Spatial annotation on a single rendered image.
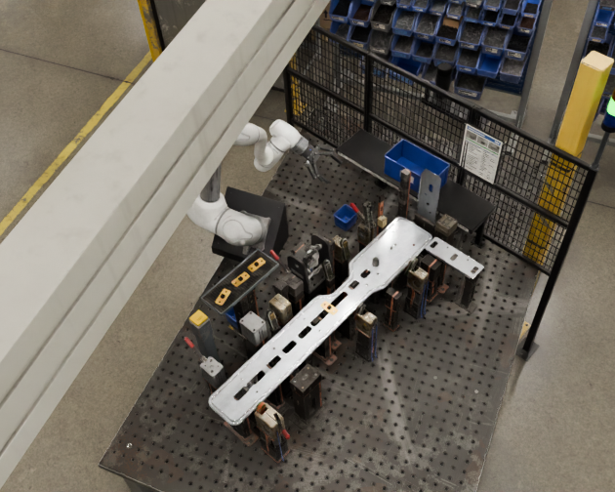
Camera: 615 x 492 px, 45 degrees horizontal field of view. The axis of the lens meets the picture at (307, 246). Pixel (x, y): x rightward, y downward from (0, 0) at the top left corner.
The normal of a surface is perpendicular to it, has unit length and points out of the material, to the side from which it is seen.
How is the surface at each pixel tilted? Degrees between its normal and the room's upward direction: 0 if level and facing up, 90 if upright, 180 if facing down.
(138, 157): 0
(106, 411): 0
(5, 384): 90
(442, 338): 0
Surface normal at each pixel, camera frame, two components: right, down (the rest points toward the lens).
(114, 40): -0.04, -0.61
